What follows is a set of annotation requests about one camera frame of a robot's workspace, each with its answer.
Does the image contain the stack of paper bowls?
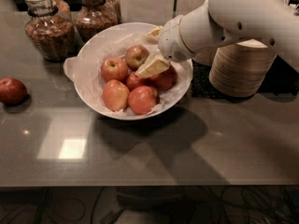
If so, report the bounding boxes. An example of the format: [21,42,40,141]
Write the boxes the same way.
[193,48,217,66]
[209,39,277,98]

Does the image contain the red apple bottom front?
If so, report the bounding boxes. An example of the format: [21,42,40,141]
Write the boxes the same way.
[128,86,159,115]

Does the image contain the back stack of paper bowls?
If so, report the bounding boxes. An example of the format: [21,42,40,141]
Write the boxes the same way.
[193,48,217,66]

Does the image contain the left glass granola jar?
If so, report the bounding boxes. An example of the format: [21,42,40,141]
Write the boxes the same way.
[24,0,75,62]

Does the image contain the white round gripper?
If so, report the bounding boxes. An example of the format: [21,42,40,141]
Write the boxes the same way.
[135,15,195,78]

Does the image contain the red-yellow apple upper left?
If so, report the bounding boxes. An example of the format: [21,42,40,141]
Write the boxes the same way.
[101,57,128,81]

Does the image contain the pale red apple lower left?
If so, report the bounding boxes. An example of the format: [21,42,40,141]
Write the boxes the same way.
[102,79,130,111]

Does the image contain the white bowl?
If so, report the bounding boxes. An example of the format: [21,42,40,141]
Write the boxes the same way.
[71,21,193,121]

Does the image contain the dark red apple on table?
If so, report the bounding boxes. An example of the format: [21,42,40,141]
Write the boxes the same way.
[0,77,27,105]

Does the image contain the yellow-red apple top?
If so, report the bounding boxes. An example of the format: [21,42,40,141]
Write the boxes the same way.
[125,45,150,71]

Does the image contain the glass granola jar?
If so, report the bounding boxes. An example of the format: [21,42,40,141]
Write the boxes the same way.
[24,0,75,62]
[74,0,118,42]

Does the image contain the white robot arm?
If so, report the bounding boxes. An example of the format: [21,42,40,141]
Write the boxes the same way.
[136,0,299,78]

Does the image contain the front stack of paper bowls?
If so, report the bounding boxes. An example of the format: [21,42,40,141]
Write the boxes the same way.
[209,39,277,98]

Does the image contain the white paper bowl liner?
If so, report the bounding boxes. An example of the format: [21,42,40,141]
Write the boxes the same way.
[63,30,190,118]

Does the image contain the right glass granola jar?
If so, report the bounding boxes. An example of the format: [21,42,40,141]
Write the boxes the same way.
[74,0,118,42]

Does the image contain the dark red apple right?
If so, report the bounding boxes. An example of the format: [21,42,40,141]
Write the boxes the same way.
[149,65,178,91]

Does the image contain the small dark red apple centre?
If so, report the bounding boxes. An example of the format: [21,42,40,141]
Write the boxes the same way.
[124,72,149,91]

